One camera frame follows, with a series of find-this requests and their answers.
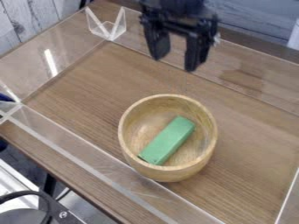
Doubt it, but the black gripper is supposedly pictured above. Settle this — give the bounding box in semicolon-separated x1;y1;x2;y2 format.
137;0;220;72

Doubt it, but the green rectangular block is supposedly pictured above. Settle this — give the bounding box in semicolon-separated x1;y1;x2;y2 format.
137;116;195;165

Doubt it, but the brown wooden bowl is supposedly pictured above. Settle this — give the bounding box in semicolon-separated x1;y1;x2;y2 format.
117;94;219;182

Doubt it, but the blue object at edge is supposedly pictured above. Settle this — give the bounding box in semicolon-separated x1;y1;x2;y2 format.
0;93;14;102

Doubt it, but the black metal bracket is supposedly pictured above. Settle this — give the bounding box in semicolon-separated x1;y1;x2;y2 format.
40;199;86;224

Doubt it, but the black cable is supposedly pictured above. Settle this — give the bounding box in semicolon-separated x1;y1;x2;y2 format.
0;190;53;224

